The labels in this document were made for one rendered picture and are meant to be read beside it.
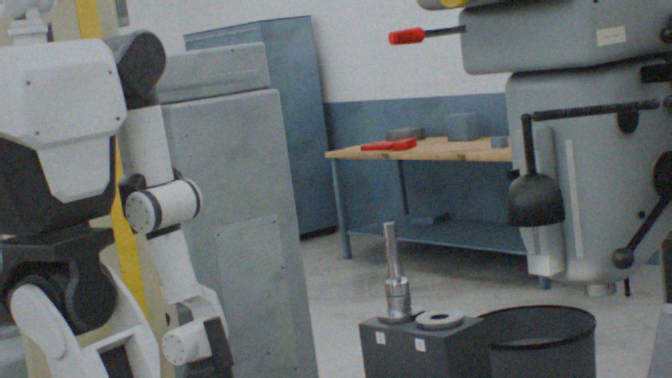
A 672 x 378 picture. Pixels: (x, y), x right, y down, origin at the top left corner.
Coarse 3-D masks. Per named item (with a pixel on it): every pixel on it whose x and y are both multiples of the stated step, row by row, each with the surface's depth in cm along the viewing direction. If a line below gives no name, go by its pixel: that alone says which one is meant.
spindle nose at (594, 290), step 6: (588, 288) 147; (594, 288) 147; (600, 288) 146; (606, 288) 146; (612, 288) 147; (588, 294) 148; (594, 294) 147; (600, 294) 146; (606, 294) 146; (612, 294) 147
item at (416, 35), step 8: (392, 32) 135; (400, 32) 135; (408, 32) 136; (416, 32) 137; (424, 32) 138; (432, 32) 139; (440, 32) 140; (448, 32) 141; (456, 32) 142; (464, 32) 143; (392, 40) 135; (400, 40) 135; (408, 40) 136; (416, 40) 137
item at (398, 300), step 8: (384, 288) 187; (400, 288) 185; (408, 288) 187; (392, 296) 186; (400, 296) 185; (408, 296) 186; (392, 304) 186; (400, 304) 186; (408, 304) 186; (392, 312) 186; (400, 312) 186
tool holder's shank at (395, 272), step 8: (384, 224) 185; (392, 224) 185; (384, 232) 185; (392, 232) 185; (384, 240) 186; (392, 240) 185; (392, 248) 185; (392, 256) 185; (392, 264) 186; (400, 264) 187; (392, 272) 186; (400, 272) 186; (392, 280) 186
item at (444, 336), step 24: (384, 312) 189; (408, 312) 186; (432, 312) 184; (456, 312) 182; (360, 336) 189; (384, 336) 184; (408, 336) 179; (432, 336) 175; (456, 336) 175; (480, 336) 180; (384, 360) 185; (408, 360) 180; (432, 360) 176; (456, 360) 175; (480, 360) 180
